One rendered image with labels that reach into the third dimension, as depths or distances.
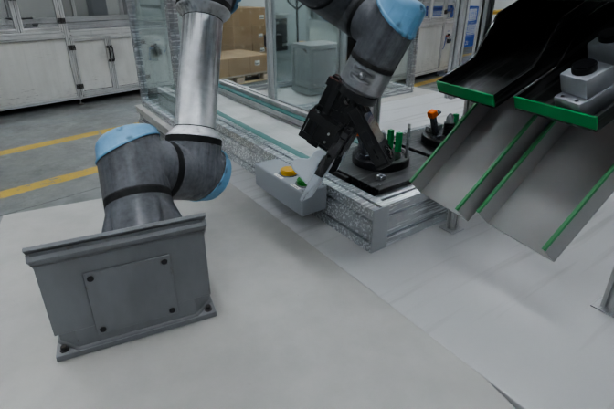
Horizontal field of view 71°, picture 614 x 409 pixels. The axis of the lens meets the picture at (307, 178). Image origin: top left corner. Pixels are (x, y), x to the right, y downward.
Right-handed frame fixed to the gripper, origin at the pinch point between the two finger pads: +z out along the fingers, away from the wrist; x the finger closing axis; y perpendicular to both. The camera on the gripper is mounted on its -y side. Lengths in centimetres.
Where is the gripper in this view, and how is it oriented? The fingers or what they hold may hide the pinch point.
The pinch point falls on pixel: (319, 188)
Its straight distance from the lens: 79.7
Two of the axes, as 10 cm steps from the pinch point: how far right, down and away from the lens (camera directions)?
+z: -4.0, 7.7, 4.9
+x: -3.8, 3.5, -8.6
